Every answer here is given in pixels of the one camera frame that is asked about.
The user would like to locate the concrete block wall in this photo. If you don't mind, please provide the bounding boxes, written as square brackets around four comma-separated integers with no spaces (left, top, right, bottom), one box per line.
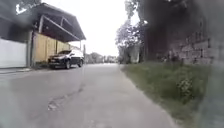
[168,13,224,66]

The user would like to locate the dark car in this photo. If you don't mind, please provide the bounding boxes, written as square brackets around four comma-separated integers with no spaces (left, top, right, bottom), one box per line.
[47,49,85,70]

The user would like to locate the grey concrete road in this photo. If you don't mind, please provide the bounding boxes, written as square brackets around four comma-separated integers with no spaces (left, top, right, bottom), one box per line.
[0,63,183,128]

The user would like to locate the building with dark canopy roof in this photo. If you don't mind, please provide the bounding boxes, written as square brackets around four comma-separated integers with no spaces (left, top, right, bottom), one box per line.
[0,1,87,68]

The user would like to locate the dark trees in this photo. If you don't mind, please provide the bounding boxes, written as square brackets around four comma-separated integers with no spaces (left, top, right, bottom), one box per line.
[114,0,188,65]

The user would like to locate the distant trees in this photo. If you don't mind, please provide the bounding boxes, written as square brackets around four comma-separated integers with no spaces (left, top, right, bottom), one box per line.
[84,51,118,65]

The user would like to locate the white gate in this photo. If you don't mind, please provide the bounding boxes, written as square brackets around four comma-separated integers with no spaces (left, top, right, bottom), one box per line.
[0,38,28,69]

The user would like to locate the yellow wall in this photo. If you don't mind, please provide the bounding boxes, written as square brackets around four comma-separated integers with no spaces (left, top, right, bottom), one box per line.
[31,32,72,64]

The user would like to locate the grass verge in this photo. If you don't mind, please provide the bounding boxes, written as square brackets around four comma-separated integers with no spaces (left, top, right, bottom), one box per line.
[120,61,214,128]

